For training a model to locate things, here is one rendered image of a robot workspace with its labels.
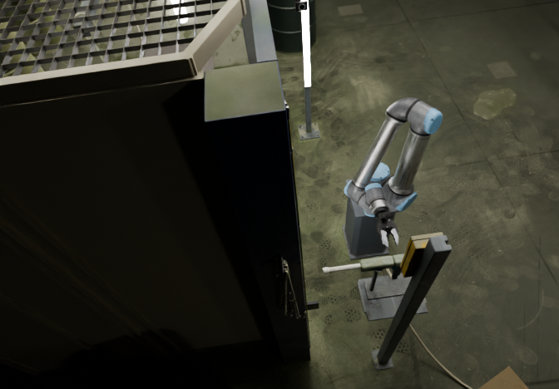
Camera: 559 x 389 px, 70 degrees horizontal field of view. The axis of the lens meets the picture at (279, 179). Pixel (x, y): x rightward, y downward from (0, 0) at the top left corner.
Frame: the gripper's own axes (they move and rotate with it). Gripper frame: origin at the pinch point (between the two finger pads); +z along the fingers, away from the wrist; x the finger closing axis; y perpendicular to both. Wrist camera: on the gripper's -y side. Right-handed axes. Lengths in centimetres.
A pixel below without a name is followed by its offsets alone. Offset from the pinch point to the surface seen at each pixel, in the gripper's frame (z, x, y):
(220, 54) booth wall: -265, 91, 62
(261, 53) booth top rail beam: 2, 50, -119
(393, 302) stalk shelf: 18.4, 0.1, 30.3
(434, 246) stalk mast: 30, 2, -55
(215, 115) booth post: 22, 62, -119
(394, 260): 11.0, 2.7, -4.8
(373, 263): 10.8, 12.8, -5.1
